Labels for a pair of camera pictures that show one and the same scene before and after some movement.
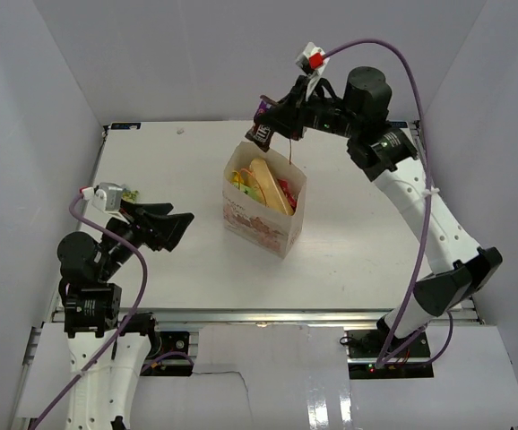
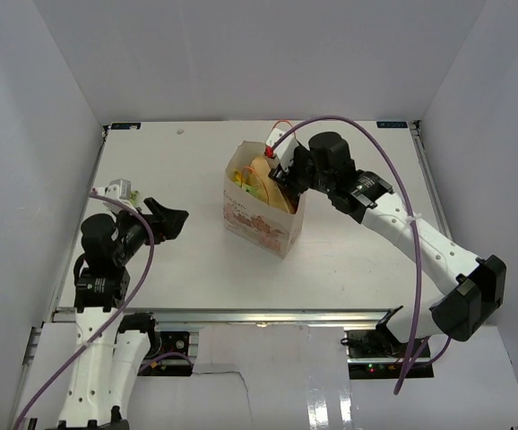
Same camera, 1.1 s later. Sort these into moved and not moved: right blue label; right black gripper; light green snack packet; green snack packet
Moved: right black gripper
Not moved: green snack packet; right blue label; light green snack packet
